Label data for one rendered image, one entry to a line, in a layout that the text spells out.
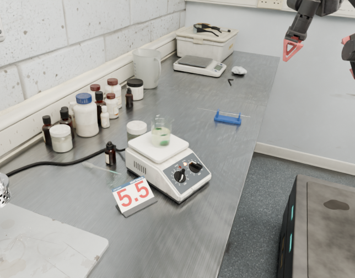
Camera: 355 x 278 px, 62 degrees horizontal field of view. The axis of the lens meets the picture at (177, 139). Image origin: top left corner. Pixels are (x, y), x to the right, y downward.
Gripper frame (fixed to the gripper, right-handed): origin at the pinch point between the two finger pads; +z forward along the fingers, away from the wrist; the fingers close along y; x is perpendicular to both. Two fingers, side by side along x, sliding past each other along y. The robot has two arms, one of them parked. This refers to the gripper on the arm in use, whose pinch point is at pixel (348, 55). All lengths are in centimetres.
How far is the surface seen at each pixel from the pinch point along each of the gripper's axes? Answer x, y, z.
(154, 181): -70, 2, -37
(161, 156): -66, -4, -37
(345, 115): 32, 56, 92
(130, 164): -75, -4, -32
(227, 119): -45.4, 4.1, 2.4
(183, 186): -63, 5, -40
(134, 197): -75, 2, -42
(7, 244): -96, -5, -56
